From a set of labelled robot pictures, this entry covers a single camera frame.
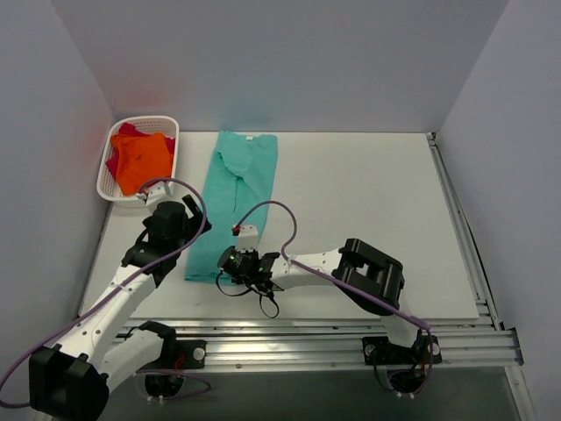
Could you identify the right side aluminium rail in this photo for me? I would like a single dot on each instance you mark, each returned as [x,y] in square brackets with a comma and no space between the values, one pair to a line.
[470,254]

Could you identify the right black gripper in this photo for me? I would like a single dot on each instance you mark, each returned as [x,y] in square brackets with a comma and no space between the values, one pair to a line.
[232,259]

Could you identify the teal t shirt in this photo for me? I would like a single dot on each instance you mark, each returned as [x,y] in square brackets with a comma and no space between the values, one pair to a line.
[240,175]

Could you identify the orange t shirt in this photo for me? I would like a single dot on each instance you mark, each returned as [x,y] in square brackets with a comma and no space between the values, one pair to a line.
[140,162]

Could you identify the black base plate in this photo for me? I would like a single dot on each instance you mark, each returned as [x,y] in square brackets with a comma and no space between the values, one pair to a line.
[190,354]
[380,352]

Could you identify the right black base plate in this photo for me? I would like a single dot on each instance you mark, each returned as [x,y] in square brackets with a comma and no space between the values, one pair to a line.
[380,352]

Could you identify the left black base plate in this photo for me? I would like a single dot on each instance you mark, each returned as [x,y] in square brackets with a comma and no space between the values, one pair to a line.
[190,354]

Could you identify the white plastic basket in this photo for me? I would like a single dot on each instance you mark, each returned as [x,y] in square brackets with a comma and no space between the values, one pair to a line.
[137,151]

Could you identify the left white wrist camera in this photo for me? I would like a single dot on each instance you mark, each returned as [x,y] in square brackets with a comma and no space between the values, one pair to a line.
[158,193]

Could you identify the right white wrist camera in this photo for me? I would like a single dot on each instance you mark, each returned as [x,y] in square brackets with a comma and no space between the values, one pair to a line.
[247,238]

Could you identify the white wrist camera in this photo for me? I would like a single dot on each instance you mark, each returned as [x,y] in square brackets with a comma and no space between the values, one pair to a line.
[158,193]
[247,238]

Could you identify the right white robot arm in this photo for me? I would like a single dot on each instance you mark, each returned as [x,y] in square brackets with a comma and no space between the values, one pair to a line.
[373,280]

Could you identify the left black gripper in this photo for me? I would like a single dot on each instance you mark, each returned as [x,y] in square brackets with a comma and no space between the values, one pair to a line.
[189,217]

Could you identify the front aluminium rail frame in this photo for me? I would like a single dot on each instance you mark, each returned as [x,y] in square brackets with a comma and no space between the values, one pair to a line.
[293,345]

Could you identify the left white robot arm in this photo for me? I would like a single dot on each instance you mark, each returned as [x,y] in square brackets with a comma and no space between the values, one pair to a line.
[73,379]

